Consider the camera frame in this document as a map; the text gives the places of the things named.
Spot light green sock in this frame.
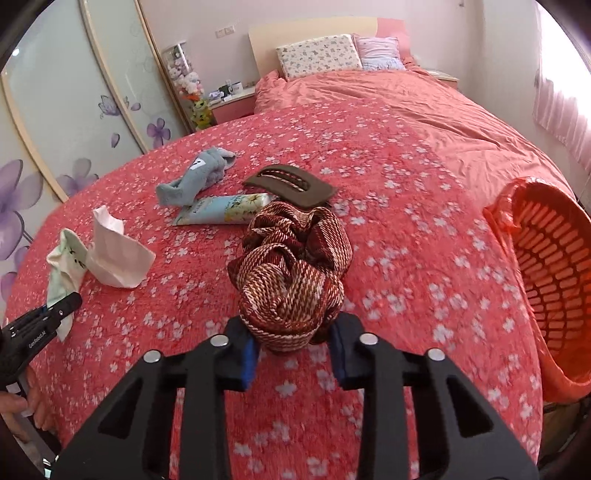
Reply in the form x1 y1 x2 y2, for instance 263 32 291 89
44 228 90 343

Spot white tissue paper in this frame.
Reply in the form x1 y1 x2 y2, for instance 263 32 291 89
86 205 156 289

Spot red patterned scrunchie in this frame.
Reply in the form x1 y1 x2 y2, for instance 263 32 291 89
228 201 353 353

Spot person's left hand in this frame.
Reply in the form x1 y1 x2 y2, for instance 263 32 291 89
0 367 55 443

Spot grey sock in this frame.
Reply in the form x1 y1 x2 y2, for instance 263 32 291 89
155 147 236 207

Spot light blue cream tube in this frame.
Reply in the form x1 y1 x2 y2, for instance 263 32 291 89
172 193 276 226

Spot orange plastic laundry basket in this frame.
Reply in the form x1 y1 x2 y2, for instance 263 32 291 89
483 178 590 403

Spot floral sliding wardrobe doors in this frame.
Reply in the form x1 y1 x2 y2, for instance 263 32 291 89
1 1 186 298

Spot red floral blanket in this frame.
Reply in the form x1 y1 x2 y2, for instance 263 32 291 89
9 104 542 459

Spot green plush toy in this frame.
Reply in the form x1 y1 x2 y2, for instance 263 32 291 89
190 98 215 130

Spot salmon pink duvet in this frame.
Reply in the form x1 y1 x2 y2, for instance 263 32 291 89
256 68 575 206

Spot plush toy display tube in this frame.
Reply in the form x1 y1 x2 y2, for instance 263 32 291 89
162 41 204 101

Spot pink bedside table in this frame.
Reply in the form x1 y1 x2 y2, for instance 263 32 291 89
209 87 256 125

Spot white mug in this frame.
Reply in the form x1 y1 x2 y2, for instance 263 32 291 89
230 81 243 95

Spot right bedside table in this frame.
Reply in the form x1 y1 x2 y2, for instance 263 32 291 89
427 70 459 90

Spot pink curtain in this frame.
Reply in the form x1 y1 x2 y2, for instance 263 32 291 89
533 71 590 173

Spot beige pink headboard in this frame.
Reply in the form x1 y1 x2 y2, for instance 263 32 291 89
249 16 412 77

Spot pink striped pillow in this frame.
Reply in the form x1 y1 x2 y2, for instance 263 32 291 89
353 34 406 71

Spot floral white pillow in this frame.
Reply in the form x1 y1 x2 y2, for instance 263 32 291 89
276 34 363 81

